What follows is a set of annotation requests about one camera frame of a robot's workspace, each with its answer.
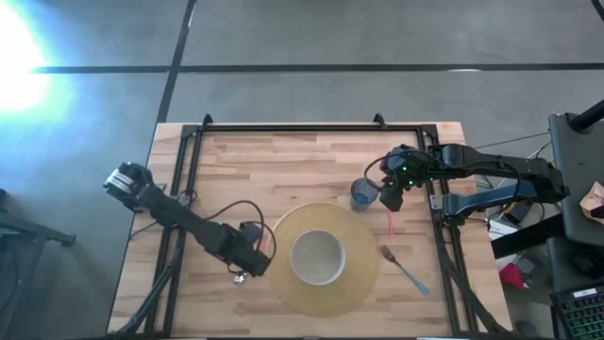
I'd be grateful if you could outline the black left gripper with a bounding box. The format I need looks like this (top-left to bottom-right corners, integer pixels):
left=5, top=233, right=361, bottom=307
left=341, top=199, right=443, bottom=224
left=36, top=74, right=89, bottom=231
left=203, top=221, right=274, bottom=280

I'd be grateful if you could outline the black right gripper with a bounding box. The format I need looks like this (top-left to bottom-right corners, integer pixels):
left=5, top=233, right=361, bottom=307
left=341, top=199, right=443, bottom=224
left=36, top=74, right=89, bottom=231
left=377, top=145, right=431, bottom=213

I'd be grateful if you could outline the white bowl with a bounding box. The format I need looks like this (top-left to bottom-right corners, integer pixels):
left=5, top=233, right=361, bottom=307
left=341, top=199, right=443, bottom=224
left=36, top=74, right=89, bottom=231
left=289, top=229, right=347, bottom=287

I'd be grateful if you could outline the fork with blue handle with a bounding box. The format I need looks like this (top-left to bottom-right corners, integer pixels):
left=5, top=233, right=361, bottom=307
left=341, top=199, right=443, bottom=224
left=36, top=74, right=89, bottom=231
left=378, top=244, right=431, bottom=297

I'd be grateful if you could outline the blue translucent plastic cup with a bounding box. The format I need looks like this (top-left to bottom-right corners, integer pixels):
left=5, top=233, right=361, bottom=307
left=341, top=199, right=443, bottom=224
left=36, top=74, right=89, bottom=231
left=349, top=177, right=380, bottom=212

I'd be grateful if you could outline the round woven straw placemat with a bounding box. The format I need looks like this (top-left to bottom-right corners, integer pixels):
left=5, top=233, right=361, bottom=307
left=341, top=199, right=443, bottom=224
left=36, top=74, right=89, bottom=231
left=265, top=201, right=381, bottom=319

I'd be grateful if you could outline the small black power box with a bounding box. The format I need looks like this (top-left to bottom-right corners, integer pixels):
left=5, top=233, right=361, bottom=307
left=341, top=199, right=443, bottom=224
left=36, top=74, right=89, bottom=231
left=506, top=200, right=533, bottom=226

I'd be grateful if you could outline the red object on floor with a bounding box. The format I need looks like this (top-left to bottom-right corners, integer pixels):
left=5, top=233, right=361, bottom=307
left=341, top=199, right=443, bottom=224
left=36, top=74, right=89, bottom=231
left=498, top=263, right=527, bottom=291

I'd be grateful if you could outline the grey side desk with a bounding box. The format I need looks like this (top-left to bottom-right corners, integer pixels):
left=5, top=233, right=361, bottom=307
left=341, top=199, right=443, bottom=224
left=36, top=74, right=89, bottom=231
left=546, top=111, right=604, bottom=247

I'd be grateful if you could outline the black tube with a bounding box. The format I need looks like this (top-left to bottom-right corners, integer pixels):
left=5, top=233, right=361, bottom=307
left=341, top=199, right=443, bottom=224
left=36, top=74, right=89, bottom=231
left=567, top=98, right=604, bottom=134

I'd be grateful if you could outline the brown paper bag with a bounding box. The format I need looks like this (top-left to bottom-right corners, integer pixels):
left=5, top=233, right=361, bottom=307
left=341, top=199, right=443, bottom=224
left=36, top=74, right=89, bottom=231
left=579, top=180, right=604, bottom=221

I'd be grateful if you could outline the black floor stand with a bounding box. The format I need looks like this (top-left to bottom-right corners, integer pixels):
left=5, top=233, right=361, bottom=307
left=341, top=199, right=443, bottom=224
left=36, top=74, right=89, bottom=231
left=0, top=187, right=77, bottom=340

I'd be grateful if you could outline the black crate with green lights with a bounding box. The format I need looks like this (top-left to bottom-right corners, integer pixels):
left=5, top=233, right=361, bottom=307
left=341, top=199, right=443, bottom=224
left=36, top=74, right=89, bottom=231
left=548, top=281, right=604, bottom=340

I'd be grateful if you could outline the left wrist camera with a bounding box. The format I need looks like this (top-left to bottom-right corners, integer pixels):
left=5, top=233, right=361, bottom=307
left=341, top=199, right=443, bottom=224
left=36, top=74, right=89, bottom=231
left=239, top=220, right=265, bottom=247

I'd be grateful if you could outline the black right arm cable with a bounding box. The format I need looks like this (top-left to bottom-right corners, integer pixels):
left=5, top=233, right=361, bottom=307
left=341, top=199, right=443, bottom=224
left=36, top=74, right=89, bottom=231
left=362, top=154, right=394, bottom=191

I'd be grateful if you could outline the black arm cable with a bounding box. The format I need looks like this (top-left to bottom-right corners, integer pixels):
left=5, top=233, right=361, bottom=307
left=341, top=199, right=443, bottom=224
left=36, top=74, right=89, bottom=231
left=362, top=154, right=394, bottom=191
left=202, top=198, right=277, bottom=265

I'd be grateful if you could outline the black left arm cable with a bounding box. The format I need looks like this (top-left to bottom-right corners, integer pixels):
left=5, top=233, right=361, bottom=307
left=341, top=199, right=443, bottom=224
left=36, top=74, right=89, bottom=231
left=202, top=198, right=277, bottom=265

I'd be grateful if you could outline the black aluminium rig frame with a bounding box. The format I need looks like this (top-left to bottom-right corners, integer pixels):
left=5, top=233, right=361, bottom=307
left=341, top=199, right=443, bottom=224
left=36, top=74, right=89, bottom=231
left=109, top=112, right=509, bottom=339

